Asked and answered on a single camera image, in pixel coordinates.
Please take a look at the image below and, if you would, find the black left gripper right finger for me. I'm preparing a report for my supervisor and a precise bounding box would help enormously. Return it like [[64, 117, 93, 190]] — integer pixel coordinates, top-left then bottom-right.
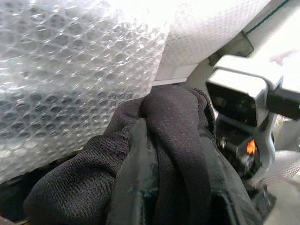
[[205, 138, 278, 225]]

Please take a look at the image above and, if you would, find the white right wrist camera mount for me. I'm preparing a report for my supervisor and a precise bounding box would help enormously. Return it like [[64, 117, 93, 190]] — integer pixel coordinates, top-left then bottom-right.
[[205, 55, 285, 181]]

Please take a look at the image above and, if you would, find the white textured foam sheet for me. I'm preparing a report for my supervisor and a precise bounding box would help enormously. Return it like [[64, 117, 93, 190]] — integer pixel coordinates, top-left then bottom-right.
[[156, 0, 274, 83]]

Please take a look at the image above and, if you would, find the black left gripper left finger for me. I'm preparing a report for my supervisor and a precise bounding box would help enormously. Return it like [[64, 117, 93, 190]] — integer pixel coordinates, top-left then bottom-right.
[[106, 119, 163, 225]]

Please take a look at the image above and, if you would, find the black cloth garment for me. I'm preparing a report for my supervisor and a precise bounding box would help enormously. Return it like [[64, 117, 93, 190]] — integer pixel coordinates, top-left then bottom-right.
[[23, 84, 220, 225]]

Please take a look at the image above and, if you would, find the clear bubble wrap sheet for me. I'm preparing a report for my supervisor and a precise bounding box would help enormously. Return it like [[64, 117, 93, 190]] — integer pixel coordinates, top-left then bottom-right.
[[0, 0, 175, 183]]

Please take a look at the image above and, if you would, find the black camera cable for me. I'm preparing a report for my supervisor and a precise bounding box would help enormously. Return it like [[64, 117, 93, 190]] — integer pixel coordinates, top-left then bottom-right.
[[267, 88, 300, 120]]

